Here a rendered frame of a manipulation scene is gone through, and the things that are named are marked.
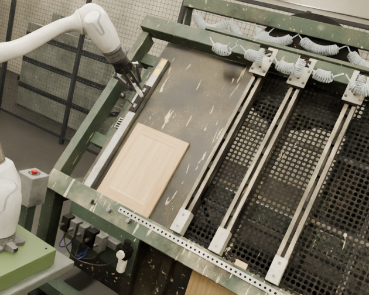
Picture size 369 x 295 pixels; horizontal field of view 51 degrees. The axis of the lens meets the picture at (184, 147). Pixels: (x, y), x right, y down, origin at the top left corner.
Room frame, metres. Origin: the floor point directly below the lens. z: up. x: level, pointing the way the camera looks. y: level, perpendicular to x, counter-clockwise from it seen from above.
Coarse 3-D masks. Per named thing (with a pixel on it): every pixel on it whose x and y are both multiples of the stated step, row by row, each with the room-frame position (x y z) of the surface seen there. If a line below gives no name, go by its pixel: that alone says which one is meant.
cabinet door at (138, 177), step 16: (144, 128) 2.29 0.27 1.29; (128, 144) 2.25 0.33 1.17; (144, 144) 2.23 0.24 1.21; (160, 144) 2.21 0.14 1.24; (176, 144) 2.18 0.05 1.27; (128, 160) 2.18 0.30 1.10; (144, 160) 2.16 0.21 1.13; (160, 160) 2.14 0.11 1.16; (176, 160) 2.12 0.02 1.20; (112, 176) 2.13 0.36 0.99; (128, 176) 2.12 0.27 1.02; (144, 176) 2.10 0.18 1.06; (160, 176) 2.08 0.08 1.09; (112, 192) 2.07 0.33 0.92; (128, 192) 2.05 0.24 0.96; (144, 192) 2.04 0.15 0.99; (160, 192) 2.02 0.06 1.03; (144, 208) 1.97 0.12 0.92
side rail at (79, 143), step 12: (144, 36) 2.71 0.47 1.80; (132, 48) 2.66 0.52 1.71; (144, 48) 2.71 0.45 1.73; (132, 60) 2.62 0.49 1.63; (132, 72) 2.64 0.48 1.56; (108, 84) 2.52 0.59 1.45; (120, 84) 2.55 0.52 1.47; (108, 96) 2.46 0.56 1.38; (96, 108) 2.42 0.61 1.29; (108, 108) 2.49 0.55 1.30; (84, 120) 2.38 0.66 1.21; (96, 120) 2.40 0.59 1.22; (84, 132) 2.33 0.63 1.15; (72, 144) 2.29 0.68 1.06; (84, 144) 2.34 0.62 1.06; (60, 156) 2.25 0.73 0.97; (72, 156) 2.26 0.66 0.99; (60, 168) 2.20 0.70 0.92; (72, 168) 2.28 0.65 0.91
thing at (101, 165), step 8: (168, 64) 2.57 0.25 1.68; (160, 72) 2.51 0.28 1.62; (152, 80) 2.48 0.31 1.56; (152, 88) 2.46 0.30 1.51; (144, 104) 2.42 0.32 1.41; (128, 112) 2.36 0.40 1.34; (136, 112) 2.36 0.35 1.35; (128, 120) 2.33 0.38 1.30; (120, 128) 2.30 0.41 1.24; (128, 128) 2.32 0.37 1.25; (120, 136) 2.27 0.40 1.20; (112, 144) 2.24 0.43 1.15; (120, 144) 2.28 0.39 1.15; (104, 152) 2.22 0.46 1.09; (112, 152) 2.22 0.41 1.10; (104, 160) 2.18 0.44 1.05; (96, 168) 2.16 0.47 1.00; (104, 168) 2.18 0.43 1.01; (88, 176) 2.14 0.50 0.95; (96, 176) 2.13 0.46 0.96; (88, 184) 2.11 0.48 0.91
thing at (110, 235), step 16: (80, 208) 2.02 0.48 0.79; (64, 224) 1.92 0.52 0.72; (80, 224) 1.89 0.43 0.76; (96, 224) 1.96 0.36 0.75; (112, 224) 1.92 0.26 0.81; (64, 240) 1.92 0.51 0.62; (80, 240) 1.87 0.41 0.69; (96, 240) 1.83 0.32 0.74; (112, 240) 1.87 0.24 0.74; (128, 240) 1.83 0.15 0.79; (96, 256) 1.84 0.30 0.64; (112, 256) 1.89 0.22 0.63; (128, 256) 1.81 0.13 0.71; (128, 272) 1.84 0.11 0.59
